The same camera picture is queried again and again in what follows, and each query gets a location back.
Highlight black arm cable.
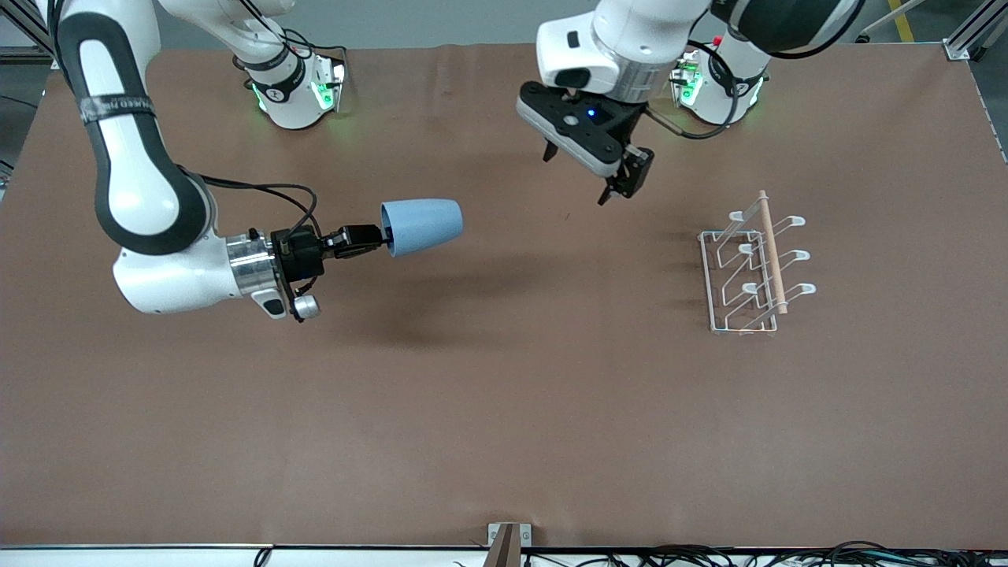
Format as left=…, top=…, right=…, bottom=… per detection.
left=193, top=173, right=322, bottom=241
left=644, top=38, right=743, bottom=143

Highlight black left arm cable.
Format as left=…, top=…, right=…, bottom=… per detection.
left=644, top=38, right=743, bottom=143

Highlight black base cable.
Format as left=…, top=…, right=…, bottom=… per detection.
left=276, top=28, right=350, bottom=73

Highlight black cable bundle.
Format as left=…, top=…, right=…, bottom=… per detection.
left=520, top=540, right=1008, bottom=567

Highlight grey metal tube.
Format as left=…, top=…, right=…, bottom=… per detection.
left=857, top=0, right=927, bottom=44

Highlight brown camera pole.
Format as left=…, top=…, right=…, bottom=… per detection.
left=483, top=524, right=522, bottom=567

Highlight brown table cover sheet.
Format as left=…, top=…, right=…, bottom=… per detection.
left=0, top=41, right=1008, bottom=550

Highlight grey metal bracket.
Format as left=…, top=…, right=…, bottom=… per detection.
left=487, top=523, right=533, bottom=549

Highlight blue plastic cup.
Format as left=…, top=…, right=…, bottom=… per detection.
left=381, top=198, right=465, bottom=258

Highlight white wire cup holder rack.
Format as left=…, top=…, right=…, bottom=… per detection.
left=698, top=189, right=817, bottom=337

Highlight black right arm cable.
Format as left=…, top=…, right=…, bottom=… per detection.
left=193, top=173, right=322, bottom=241

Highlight aluminium frame profile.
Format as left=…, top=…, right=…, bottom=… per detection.
left=943, top=0, right=1008, bottom=62
left=0, top=0, right=54, bottom=65

